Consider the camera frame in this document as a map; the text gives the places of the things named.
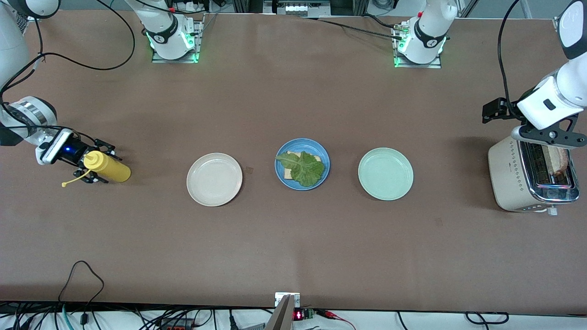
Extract red clip lead wires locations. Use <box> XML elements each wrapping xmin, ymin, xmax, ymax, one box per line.
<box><xmin>316</xmin><ymin>309</ymin><xmax>357</xmax><ymax>330</ymax></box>

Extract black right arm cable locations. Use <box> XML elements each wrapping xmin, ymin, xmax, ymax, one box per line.
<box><xmin>0</xmin><ymin>0</ymin><xmax>136</xmax><ymax>138</ymax></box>

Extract black cable bundle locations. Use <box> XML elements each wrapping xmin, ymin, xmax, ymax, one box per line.
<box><xmin>0</xmin><ymin>300</ymin><xmax>276</xmax><ymax>330</ymax></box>

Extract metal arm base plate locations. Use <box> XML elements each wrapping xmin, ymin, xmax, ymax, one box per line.
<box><xmin>393</xmin><ymin>55</ymin><xmax>442</xmax><ymax>69</ymax></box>
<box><xmin>151</xmin><ymin>14</ymin><xmax>205</xmax><ymax>64</ymax></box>

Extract black base power cable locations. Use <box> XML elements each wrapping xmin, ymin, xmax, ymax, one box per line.
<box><xmin>298</xmin><ymin>14</ymin><xmax>406</xmax><ymax>42</ymax></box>

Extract blue round plate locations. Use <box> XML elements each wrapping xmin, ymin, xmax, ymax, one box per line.
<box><xmin>274</xmin><ymin>138</ymin><xmax>331</xmax><ymax>191</ymax></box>

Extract thin black looped cable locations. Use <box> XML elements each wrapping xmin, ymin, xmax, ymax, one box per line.
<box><xmin>57</xmin><ymin>260</ymin><xmax>105</xmax><ymax>317</ymax></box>

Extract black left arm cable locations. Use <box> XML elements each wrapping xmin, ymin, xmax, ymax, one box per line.
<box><xmin>498</xmin><ymin>0</ymin><xmax>526</xmax><ymax>120</ymax></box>

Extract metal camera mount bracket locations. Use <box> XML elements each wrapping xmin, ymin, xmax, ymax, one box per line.
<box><xmin>265</xmin><ymin>292</ymin><xmax>301</xmax><ymax>330</ymax></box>

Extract coiled black cable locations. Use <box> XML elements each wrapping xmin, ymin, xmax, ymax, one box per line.
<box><xmin>465</xmin><ymin>312</ymin><xmax>509</xmax><ymax>325</ymax></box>

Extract metal box with white lights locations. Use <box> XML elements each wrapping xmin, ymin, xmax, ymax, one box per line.
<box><xmin>264</xmin><ymin>0</ymin><xmax>331</xmax><ymax>17</ymax></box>

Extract beige round plate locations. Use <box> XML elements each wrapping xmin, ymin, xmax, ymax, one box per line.
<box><xmin>186</xmin><ymin>153</ymin><xmax>243</xmax><ymax>207</ymax></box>

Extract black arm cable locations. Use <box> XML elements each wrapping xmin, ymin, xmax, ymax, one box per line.
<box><xmin>0</xmin><ymin>0</ymin><xmax>136</xmax><ymax>138</ymax></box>
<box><xmin>498</xmin><ymin>0</ymin><xmax>526</xmax><ymax>120</ymax></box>

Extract green lettuce leaf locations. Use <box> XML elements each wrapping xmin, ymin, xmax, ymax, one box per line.
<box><xmin>275</xmin><ymin>151</ymin><xmax>326</xmax><ymax>187</ymax></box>

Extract grey mesh chair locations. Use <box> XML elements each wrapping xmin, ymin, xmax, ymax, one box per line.
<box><xmin>14</xmin><ymin>9</ymin><xmax>28</xmax><ymax>37</ymax></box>

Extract toasted bread slice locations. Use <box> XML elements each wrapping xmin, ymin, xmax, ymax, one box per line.
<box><xmin>546</xmin><ymin>146</ymin><xmax>570</xmax><ymax>176</ymax></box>
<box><xmin>284</xmin><ymin>150</ymin><xmax>321</xmax><ymax>180</ymax></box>

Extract cream and chrome toaster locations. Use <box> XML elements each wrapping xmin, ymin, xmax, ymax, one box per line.
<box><xmin>487</xmin><ymin>127</ymin><xmax>580</xmax><ymax>216</ymax></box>

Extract yellow mustard squeeze bottle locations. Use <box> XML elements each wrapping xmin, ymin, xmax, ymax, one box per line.
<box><xmin>61</xmin><ymin>150</ymin><xmax>132</xmax><ymax>187</ymax></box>

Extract light green round plate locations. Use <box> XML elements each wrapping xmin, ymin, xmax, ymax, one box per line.
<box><xmin>358</xmin><ymin>147</ymin><xmax>414</xmax><ymax>201</ymax></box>

